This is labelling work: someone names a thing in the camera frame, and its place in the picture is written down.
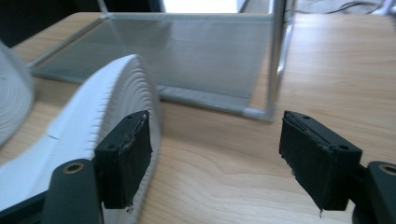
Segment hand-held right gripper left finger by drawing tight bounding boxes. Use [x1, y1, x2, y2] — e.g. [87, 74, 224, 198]
[94, 110, 153, 210]

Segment black floor cables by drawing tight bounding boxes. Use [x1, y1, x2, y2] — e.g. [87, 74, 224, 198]
[297, 0, 386, 16]

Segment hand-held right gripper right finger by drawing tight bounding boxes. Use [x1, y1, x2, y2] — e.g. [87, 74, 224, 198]
[278, 110, 363, 217]

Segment clear plastic tray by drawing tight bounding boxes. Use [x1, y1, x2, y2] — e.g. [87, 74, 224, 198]
[27, 0, 297, 123]

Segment white sneaker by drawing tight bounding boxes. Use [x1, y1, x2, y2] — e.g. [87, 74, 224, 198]
[0, 54, 163, 224]
[0, 40, 35, 147]

